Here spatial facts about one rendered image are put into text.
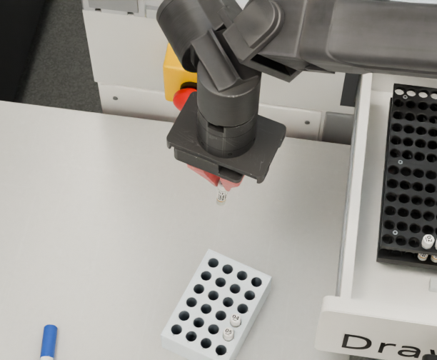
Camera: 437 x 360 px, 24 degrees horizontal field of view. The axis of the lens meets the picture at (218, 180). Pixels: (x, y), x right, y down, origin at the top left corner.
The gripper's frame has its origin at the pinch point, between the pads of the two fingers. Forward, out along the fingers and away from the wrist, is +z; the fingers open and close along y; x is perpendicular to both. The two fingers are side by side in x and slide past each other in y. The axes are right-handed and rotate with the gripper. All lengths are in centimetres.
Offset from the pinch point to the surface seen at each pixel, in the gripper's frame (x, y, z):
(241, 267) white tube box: 0.3, -2.8, 18.5
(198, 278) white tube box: 3.8, 1.3, 18.5
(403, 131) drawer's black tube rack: -18.9, -14.6, 8.2
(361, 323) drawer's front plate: 6.1, -18.5, 7.1
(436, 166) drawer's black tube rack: -16.0, -19.7, 8.1
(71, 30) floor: -76, 70, 101
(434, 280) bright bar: -4.8, -24.1, 13.0
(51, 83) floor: -60, 67, 101
